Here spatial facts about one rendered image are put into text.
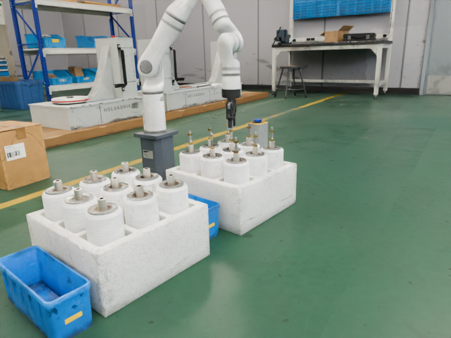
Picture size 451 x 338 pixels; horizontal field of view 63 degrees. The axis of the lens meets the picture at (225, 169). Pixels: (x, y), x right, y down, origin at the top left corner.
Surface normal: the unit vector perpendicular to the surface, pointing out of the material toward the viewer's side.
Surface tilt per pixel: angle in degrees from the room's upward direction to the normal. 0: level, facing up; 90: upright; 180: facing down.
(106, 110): 90
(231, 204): 90
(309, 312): 0
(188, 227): 90
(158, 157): 88
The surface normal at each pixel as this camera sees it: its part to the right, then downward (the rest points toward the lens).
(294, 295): -0.03, -0.96
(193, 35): -0.55, 0.26
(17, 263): 0.76, 0.14
